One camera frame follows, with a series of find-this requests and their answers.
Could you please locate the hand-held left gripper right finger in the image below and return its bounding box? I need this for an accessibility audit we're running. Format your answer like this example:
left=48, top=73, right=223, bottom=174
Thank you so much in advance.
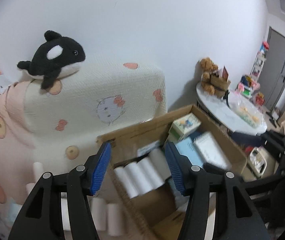
left=164, top=142, right=271, bottom=240

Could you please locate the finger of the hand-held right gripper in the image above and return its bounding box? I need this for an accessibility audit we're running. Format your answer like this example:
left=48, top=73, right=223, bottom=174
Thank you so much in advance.
left=203, top=162, right=285, bottom=200
left=231, top=129, right=285, bottom=155

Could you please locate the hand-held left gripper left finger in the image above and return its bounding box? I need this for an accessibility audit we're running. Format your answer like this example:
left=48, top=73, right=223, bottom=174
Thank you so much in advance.
left=7, top=142, right=112, bottom=240

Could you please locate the white paper roll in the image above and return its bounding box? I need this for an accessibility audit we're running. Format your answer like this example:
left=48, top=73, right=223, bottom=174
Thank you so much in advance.
left=137, top=157, right=164, bottom=190
left=114, top=166, right=139, bottom=199
left=125, top=162, right=153, bottom=197
left=149, top=149, right=171, bottom=180

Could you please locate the cardboard box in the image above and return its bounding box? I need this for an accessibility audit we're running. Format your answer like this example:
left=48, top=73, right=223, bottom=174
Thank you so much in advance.
left=96, top=104, right=248, bottom=240

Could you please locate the pile of white rolls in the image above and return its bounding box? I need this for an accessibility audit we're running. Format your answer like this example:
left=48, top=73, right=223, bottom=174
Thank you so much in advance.
left=25, top=162, right=123, bottom=237

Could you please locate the light blue packet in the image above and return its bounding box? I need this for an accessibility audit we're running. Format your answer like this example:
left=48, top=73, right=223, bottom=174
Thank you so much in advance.
left=6, top=201, right=24, bottom=227

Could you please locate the beige plastic container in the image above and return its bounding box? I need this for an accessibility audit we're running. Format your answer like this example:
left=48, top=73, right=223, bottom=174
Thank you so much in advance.
left=247, top=146, right=280, bottom=179

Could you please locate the white textured box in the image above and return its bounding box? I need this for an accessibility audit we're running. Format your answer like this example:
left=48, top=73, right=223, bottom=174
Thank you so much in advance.
left=194, top=131, right=233, bottom=170

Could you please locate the clear plastic snack bag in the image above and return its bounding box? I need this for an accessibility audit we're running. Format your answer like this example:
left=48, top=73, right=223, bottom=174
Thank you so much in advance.
left=232, top=97, right=264, bottom=129

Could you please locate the light blue box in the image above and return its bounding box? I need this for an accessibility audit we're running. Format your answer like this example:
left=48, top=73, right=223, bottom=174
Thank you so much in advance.
left=176, top=137, right=206, bottom=168

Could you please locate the white blue printed packet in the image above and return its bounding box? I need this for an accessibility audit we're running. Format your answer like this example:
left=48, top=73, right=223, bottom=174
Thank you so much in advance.
left=137, top=141, right=161, bottom=158

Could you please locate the green white carton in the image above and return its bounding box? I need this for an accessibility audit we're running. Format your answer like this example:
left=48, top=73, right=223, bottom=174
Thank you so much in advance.
left=168, top=127, right=183, bottom=144
left=172, top=112, right=202, bottom=140

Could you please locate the round white table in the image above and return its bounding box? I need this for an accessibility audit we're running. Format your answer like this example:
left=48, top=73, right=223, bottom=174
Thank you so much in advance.
left=196, top=81, right=268, bottom=137

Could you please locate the red small package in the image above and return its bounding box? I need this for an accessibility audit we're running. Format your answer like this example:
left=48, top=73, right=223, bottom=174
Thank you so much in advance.
left=254, top=92, right=265, bottom=105

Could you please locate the white shelf rack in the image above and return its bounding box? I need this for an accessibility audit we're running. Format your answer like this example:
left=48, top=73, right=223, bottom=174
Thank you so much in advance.
left=250, top=41, right=270, bottom=80

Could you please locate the grey door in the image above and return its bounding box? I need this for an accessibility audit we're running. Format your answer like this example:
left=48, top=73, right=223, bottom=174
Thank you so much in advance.
left=264, top=26, right=285, bottom=112

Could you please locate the brown teddy bear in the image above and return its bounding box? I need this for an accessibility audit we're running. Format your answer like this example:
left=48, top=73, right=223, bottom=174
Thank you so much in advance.
left=199, top=57, right=219, bottom=96

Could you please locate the cream printed pillow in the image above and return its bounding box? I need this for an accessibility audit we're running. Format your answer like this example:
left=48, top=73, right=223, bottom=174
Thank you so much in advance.
left=22, top=52, right=168, bottom=175

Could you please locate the black white orca plush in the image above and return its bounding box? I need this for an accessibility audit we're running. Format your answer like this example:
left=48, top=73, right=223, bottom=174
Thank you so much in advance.
left=17, top=30, right=86, bottom=90

